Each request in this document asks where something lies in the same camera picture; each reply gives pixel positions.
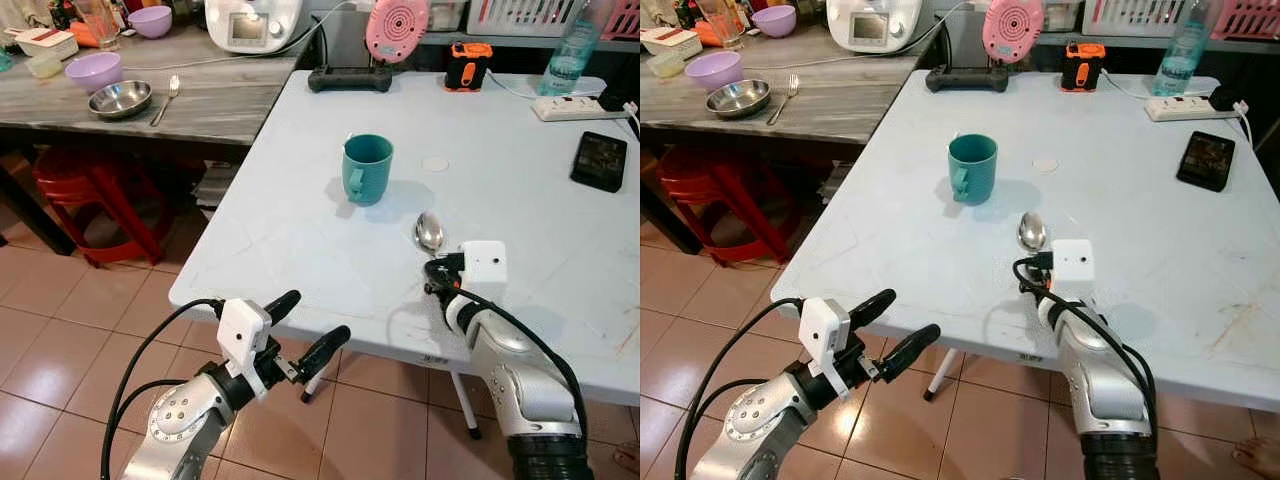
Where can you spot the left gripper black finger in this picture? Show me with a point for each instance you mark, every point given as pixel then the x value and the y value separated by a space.
pixel 872 307
pixel 912 350
pixel 326 350
pixel 284 304

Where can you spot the shiny metal spoon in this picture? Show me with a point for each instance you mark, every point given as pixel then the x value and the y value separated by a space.
pixel 1032 232
pixel 430 232

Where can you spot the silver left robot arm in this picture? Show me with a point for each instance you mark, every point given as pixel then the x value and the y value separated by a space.
pixel 180 425
pixel 755 425

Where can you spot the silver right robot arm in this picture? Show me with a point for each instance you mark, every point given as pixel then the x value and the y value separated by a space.
pixel 1105 385
pixel 525 385

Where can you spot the white table leg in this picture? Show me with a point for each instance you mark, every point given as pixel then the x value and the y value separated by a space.
pixel 315 382
pixel 940 375
pixel 465 405

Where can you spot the teal mug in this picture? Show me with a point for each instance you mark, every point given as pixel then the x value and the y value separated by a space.
pixel 370 170
pixel 975 170

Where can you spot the black rectangular screen device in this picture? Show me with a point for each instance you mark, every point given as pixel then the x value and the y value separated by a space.
pixel 1206 161
pixel 599 161

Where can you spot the red plastic stool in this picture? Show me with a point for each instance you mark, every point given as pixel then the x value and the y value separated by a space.
pixel 715 185
pixel 95 185

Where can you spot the white power strip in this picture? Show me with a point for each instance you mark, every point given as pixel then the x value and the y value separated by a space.
pixel 1180 108
pixel 565 108

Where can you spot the black flat base unit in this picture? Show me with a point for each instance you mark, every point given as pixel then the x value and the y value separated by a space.
pixel 966 80
pixel 349 80

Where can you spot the orange and black device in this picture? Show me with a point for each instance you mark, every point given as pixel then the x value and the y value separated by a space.
pixel 1083 68
pixel 468 68

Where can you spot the metal fork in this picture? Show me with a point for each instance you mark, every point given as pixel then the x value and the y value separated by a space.
pixel 166 100
pixel 785 100

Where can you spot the black power plug adapter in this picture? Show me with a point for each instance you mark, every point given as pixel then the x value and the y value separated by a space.
pixel 1223 98
pixel 612 98

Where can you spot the pink round fan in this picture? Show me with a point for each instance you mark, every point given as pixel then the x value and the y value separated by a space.
pixel 1013 28
pixel 397 28

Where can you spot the stainless steel bowl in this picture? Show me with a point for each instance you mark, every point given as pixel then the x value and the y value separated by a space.
pixel 738 99
pixel 120 100

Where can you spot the person's bare foot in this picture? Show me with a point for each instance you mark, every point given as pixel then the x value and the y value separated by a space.
pixel 628 460
pixel 1258 458

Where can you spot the clear plastic water bottle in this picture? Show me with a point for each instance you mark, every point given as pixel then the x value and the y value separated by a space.
pixel 1183 55
pixel 570 55

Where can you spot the white plastic basket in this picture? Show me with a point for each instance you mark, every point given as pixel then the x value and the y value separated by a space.
pixel 530 18
pixel 1145 18

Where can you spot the white kitchen appliance with display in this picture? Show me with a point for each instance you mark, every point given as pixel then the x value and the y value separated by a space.
pixel 252 25
pixel 872 25

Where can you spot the large purple plastic bowl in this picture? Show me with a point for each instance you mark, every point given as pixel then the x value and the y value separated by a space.
pixel 93 70
pixel 713 70

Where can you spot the small pale yellow container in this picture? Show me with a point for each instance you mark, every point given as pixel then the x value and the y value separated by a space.
pixel 44 66
pixel 665 66

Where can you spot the small purple plastic bowl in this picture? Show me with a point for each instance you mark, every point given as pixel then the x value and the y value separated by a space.
pixel 150 20
pixel 773 20

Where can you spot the pink plastic basket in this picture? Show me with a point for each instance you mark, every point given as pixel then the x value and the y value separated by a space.
pixel 622 20
pixel 1245 20

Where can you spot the white lunch box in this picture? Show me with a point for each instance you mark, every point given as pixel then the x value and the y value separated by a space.
pixel 670 42
pixel 45 42

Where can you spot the clear drinking glass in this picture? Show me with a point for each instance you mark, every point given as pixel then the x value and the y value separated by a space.
pixel 720 22
pixel 97 22

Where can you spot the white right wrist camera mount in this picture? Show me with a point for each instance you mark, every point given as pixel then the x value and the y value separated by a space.
pixel 1073 260
pixel 485 262

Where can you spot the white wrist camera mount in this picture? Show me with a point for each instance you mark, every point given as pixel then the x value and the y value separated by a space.
pixel 485 262
pixel 822 325
pixel 243 325
pixel 1073 260

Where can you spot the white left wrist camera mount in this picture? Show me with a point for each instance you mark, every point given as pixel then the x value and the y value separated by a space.
pixel 822 325
pixel 243 325

